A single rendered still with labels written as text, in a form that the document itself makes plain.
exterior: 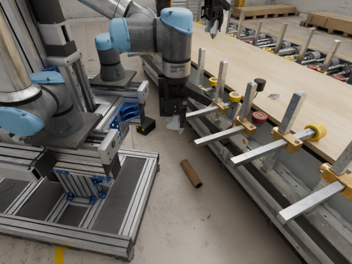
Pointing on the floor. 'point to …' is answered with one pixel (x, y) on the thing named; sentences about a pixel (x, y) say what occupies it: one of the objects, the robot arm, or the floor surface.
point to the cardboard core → (191, 174)
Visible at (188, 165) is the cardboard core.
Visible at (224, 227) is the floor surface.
